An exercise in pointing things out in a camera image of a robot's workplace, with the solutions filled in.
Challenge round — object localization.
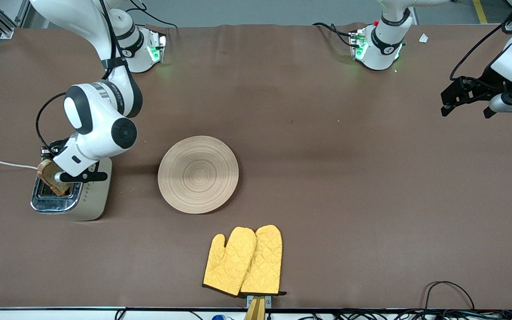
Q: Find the black looped cable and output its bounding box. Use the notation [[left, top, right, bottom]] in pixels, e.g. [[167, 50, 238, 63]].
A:
[[424, 281, 475, 312]]

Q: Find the brown table mat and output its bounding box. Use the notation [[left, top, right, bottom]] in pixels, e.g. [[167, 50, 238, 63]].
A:
[[0, 23, 512, 310]]

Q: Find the black arm base cable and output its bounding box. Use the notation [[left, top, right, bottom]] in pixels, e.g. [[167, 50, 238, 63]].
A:
[[312, 22, 354, 48], [126, 0, 179, 29]]

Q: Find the brown bread slice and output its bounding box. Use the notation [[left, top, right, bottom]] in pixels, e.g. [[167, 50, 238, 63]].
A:
[[37, 159, 72, 197]]

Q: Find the yellow quilted oven mitt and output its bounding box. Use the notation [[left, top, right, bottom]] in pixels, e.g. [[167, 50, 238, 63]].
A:
[[202, 227, 257, 297], [240, 224, 287, 296]]

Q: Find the small metal bracket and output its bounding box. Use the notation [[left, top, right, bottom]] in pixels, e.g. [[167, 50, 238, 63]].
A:
[[246, 295, 272, 309]]

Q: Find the chrome and beige toaster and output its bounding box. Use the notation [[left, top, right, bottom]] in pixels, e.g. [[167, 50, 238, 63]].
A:
[[30, 153, 112, 221]]

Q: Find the round wooden plate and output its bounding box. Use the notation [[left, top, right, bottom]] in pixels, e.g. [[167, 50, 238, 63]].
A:
[[158, 136, 239, 215]]

